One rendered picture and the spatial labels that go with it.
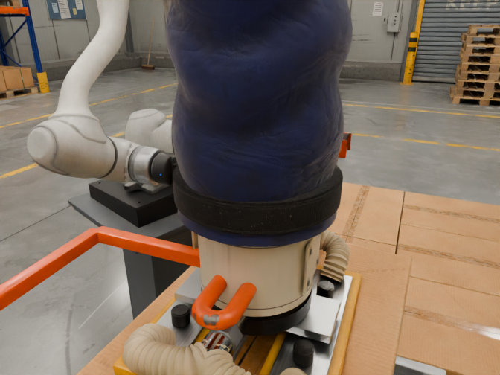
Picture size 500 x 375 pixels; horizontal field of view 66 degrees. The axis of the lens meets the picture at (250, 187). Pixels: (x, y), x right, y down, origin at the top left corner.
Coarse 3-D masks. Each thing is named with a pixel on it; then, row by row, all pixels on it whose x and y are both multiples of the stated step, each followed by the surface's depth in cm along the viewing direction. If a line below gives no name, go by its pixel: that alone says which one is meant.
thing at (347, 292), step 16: (320, 272) 70; (352, 272) 71; (320, 288) 63; (336, 288) 66; (352, 288) 67; (352, 304) 63; (336, 320) 59; (352, 320) 61; (288, 336) 56; (304, 336) 56; (336, 336) 56; (272, 352) 54; (288, 352) 54; (304, 352) 50; (320, 352) 54; (336, 352) 54; (272, 368) 51; (304, 368) 51; (320, 368) 51; (336, 368) 52
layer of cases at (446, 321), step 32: (352, 192) 208; (384, 192) 208; (352, 224) 176; (384, 224) 176; (416, 224) 176; (448, 224) 176; (480, 224) 176; (416, 256) 152; (448, 256) 152; (480, 256) 152; (416, 288) 134; (448, 288) 134; (480, 288) 134; (416, 320) 120; (448, 320) 120; (480, 320) 120; (416, 352) 108; (448, 352) 108; (480, 352) 108
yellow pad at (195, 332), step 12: (168, 312) 61; (180, 312) 57; (168, 324) 58; (180, 324) 57; (192, 324) 58; (180, 336) 56; (192, 336) 56; (204, 336) 57; (120, 360) 53; (120, 372) 52; (132, 372) 51
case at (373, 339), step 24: (360, 264) 78; (384, 264) 78; (408, 264) 78; (168, 288) 71; (360, 288) 71; (384, 288) 71; (144, 312) 65; (360, 312) 65; (384, 312) 65; (120, 336) 60; (264, 336) 60; (360, 336) 60; (384, 336) 60; (96, 360) 56; (240, 360) 56; (264, 360) 56; (360, 360) 56; (384, 360) 56
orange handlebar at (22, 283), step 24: (72, 240) 58; (96, 240) 61; (120, 240) 60; (144, 240) 58; (48, 264) 53; (192, 264) 56; (0, 288) 48; (24, 288) 50; (216, 288) 48; (240, 288) 48; (192, 312) 45; (216, 312) 44; (240, 312) 45
